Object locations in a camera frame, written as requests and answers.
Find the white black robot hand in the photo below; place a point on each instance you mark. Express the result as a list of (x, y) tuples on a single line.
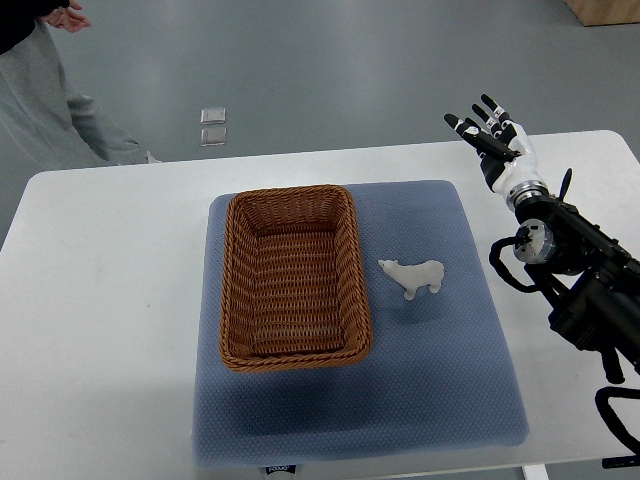
[(506, 155)]

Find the person's bare hand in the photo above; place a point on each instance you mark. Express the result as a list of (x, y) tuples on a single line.
[(69, 18)]

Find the white bear figurine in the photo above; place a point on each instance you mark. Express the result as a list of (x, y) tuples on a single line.
[(428, 274)]

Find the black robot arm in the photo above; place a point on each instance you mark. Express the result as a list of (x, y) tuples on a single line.
[(590, 281)]

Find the brown wicker basket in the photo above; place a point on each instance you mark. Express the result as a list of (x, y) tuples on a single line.
[(293, 293)]

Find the person in grey trousers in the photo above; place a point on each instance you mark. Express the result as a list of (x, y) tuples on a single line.
[(49, 119)]

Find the wooden box corner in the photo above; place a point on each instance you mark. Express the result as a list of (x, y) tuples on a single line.
[(605, 12)]

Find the upper metal floor plate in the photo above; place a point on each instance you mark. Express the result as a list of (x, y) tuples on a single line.
[(213, 115)]

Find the blue textured mat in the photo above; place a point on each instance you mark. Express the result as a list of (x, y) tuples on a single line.
[(439, 375)]

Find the black table control panel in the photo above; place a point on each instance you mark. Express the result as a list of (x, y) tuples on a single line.
[(621, 462)]

